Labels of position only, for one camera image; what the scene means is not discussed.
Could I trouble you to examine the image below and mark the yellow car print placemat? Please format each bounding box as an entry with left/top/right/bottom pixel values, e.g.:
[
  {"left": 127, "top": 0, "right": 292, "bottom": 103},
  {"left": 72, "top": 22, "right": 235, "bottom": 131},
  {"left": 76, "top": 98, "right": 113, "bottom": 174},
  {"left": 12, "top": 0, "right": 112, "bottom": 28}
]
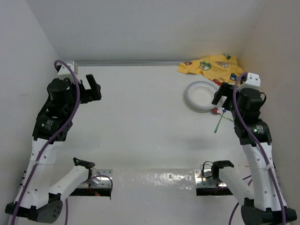
[{"left": 177, "top": 54, "right": 244, "bottom": 86}]

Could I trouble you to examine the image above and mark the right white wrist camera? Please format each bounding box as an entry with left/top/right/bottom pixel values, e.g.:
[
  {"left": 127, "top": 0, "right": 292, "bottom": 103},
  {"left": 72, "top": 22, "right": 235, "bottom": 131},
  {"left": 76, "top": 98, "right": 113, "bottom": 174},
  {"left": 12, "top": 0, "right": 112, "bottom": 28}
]
[{"left": 238, "top": 73, "right": 261, "bottom": 90}]

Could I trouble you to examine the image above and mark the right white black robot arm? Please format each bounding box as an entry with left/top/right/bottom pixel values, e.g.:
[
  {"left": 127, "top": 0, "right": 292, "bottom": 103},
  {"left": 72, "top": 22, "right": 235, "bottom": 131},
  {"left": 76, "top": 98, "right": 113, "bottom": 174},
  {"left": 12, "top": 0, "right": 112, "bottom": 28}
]
[{"left": 210, "top": 82, "right": 297, "bottom": 225}]

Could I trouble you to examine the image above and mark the white round plate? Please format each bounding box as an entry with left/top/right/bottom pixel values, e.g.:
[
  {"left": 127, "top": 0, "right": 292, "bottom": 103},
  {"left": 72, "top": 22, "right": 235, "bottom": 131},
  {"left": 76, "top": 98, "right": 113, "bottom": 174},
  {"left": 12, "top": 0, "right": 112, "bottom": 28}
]
[{"left": 185, "top": 81, "right": 218, "bottom": 110}]

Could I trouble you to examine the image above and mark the iridescent metal spoon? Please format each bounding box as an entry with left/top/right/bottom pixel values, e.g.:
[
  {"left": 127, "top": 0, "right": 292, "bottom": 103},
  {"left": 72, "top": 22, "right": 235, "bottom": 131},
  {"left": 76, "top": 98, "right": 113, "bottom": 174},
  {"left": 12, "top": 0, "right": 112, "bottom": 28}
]
[{"left": 211, "top": 107, "right": 234, "bottom": 122}]

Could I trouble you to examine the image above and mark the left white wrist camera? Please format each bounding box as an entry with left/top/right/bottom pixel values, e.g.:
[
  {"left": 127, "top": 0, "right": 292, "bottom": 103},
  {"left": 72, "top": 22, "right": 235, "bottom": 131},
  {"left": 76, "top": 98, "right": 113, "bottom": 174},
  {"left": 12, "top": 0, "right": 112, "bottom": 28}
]
[{"left": 58, "top": 61, "right": 78, "bottom": 76}]

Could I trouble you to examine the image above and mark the green iridescent fork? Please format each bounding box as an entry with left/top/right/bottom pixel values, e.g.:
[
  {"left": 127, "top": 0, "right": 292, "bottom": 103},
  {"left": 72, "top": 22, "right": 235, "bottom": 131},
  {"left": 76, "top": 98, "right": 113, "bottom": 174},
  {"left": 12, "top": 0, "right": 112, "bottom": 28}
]
[{"left": 214, "top": 108, "right": 227, "bottom": 134}]

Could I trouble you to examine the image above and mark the metal base plate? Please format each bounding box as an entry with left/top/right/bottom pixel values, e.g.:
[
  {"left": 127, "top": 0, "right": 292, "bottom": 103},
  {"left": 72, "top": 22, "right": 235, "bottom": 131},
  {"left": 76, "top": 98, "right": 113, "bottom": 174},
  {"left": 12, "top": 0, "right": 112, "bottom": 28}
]
[
  {"left": 81, "top": 169, "right": 113, "bottom": 189},
  {"left": 194, "top": 169, "right": 227, "bottom": 188}
]

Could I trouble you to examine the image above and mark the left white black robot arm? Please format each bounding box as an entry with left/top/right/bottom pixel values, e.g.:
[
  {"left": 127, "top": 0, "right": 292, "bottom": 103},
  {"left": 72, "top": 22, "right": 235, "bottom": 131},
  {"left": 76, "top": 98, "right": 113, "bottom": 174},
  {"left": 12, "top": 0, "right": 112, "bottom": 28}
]
[{"left": 5, "top": 75, "right": 102, "bottom": 225}]

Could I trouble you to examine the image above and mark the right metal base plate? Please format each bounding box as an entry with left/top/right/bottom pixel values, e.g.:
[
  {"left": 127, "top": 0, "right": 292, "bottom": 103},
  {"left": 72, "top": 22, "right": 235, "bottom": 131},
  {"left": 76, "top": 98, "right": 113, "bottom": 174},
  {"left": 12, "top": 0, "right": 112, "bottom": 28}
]
[{"left": 194, "top": 169, "right": 227, "bottom": 188}]

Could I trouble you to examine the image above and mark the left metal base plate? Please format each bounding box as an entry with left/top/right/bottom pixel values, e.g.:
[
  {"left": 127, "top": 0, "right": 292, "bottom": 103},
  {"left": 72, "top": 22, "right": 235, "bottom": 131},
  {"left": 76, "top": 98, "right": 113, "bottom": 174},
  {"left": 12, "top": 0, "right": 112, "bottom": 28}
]
[{"left": 81, "top": 169, "right": 113, "bottom": 189}]

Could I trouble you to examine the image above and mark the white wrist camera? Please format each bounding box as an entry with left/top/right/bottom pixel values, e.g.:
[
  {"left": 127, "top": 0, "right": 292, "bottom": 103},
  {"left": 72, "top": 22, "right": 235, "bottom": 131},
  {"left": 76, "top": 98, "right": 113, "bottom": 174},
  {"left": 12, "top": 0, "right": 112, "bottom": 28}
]
[
  {"left": 238, "top": 73, "right": 261, "bottom": 90},
  {"left": 58, "top": 61, "right": 78, "bottom": 76}
]

